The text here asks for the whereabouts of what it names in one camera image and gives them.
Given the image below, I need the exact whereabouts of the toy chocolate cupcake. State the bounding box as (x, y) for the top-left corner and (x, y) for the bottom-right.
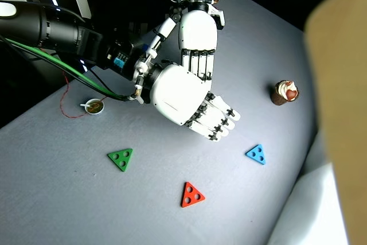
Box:
(271, 80), (300, 106)

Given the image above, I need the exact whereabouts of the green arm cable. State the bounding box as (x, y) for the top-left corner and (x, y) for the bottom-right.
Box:
(0, 37), (137, 102)

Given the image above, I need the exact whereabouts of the tan board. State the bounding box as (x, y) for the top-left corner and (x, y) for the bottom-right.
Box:
(304, 0), (367, 245)

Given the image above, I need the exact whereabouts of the blue triangle block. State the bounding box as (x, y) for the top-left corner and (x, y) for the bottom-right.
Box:
(245, 143), (267, 165)

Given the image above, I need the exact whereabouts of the grey table cloth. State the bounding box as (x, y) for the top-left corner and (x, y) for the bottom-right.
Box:
(0, 0), (319, 245)

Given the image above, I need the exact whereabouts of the thin red wire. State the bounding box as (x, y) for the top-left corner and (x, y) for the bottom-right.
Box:
(59, 69), (107, 119)

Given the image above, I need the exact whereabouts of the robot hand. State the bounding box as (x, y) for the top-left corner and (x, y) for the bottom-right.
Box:
(154, 9), (218, 82)
(149, 63), (241, 142)

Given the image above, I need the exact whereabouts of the small white bowl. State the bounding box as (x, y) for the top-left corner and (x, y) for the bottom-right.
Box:
(85, 98), (106, 115)

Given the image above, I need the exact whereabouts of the red triangle block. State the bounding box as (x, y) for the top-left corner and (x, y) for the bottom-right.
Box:
(180, 181), (206, 208)

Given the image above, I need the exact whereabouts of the green triangle block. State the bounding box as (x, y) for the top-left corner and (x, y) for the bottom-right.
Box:
(107, 148), (134, 173)

